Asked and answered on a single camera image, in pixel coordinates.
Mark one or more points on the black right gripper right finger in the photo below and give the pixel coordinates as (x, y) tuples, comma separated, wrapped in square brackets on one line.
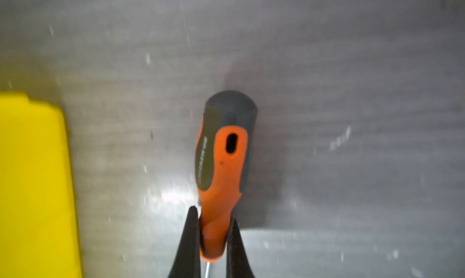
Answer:
[(237, 265)]

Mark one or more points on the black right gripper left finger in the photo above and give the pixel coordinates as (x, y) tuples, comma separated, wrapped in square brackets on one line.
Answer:
[(187, 262)]

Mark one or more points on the orange black handled screwdriver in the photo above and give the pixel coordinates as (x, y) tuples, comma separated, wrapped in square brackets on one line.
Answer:
[(222, 160)]

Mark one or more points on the yellow plastic bin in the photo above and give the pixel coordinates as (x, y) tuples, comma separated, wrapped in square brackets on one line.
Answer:
[(39, 236)]

